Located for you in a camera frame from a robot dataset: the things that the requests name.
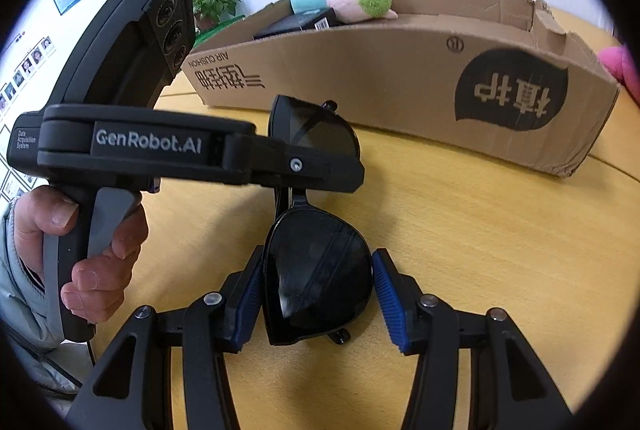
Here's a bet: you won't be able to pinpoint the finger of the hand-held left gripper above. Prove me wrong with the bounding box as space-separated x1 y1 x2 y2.
222 135 365 194

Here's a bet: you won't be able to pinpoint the black sunglasses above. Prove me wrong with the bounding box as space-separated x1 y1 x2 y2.
262 95 373 346

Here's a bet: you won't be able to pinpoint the wall photo board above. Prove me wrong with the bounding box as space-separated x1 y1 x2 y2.
0 32 57 203

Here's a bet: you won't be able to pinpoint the brown cardboard box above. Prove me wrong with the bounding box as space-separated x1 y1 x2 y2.
181 0 621 178

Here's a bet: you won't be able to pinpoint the black product box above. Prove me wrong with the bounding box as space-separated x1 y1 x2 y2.
253 7 341 40

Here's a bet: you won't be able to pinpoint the person's left hand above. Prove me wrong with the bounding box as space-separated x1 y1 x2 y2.
12 185 150 325

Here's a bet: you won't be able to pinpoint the large potted green plant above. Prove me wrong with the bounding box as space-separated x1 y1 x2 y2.
192 0 242 31

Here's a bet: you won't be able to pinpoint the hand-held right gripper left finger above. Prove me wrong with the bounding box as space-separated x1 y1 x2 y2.
65 245 266 430

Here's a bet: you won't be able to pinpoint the pink plush toy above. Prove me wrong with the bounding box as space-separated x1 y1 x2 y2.
598 45 640 103

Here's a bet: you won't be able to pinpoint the green table cloth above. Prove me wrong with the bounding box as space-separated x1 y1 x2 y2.
195 16 246 48

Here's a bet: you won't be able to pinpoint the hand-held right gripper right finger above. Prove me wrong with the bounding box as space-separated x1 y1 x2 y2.
372 248 576 430

